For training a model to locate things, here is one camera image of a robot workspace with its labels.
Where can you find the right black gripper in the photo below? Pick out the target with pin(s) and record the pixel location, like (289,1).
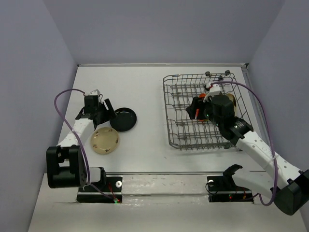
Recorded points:
(197,103)

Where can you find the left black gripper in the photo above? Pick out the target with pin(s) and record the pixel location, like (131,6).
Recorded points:
(111,112)

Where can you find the orange plate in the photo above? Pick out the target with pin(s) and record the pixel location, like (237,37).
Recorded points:
(201,108)

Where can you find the cream plate with floral marks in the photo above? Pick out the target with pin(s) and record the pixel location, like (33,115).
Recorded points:
(104,140)

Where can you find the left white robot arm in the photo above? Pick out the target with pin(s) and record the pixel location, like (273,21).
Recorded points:
(67,164)

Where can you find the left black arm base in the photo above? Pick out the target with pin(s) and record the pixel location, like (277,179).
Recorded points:
(110,192)

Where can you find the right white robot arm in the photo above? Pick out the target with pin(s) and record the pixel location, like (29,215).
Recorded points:
(286,185)

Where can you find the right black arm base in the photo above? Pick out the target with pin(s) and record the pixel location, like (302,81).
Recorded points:
(222,188)

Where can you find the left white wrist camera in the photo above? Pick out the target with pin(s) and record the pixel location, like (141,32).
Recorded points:
(95,93)

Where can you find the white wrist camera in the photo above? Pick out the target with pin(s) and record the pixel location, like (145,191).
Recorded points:
(211,89)
(95,93)

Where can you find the grey wire dish rack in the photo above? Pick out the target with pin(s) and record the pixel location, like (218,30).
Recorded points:
(187,134)

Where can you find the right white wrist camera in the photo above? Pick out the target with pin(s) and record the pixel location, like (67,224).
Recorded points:
(211,89)

